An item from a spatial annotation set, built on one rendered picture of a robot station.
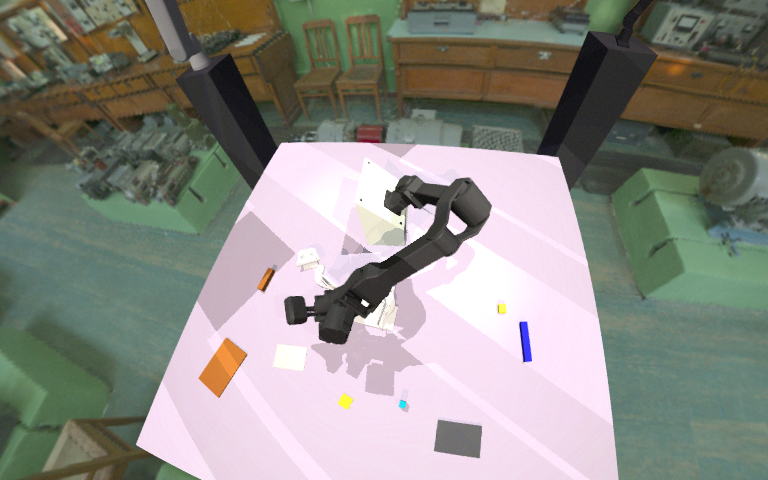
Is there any blue rectangular bar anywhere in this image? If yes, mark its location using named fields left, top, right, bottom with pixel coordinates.
left=519, top=322, right=532, bottom=362

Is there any small yellow square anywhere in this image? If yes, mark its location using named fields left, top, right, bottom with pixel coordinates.
left=337, top=393, right=354, bottom=410

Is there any brown rectangular block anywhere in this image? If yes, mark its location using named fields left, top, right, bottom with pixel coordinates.
left=258, top=268, right=276, bottom=292

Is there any brown flat rectangular plate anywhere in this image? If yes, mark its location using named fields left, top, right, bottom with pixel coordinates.
left=198, top=338, right=248, bottom=398

